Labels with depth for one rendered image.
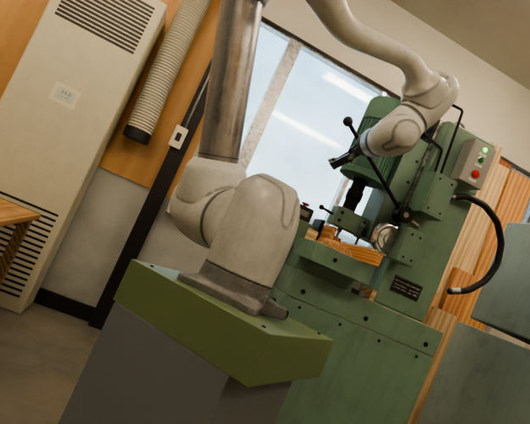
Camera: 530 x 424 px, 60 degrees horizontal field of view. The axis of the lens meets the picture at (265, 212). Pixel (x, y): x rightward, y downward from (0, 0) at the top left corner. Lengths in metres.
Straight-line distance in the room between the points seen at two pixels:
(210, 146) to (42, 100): 1.66
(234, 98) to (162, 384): 0.63
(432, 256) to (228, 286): 1.04
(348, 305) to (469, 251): 2.09
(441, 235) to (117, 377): 1.25
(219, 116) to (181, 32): 1.77
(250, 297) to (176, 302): 0.15
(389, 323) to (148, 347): 0.93
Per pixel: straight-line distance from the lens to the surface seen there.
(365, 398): 1.66
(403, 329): 1.65
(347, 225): 1.71
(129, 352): 0.94
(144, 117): 2.69
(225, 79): 1.09
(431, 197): 1.68
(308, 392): 1.58
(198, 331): 0.85
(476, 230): 3.58
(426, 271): 1.78
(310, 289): 1.49
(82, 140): 2.58
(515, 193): 3.77
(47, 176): 2.60
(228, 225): 0.93
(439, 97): 1.32
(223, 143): 1.08
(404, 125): 1.23
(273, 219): 0.91
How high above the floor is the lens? 0.82
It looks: 4 degrees up
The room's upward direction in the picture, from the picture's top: 24 degrees clockwise
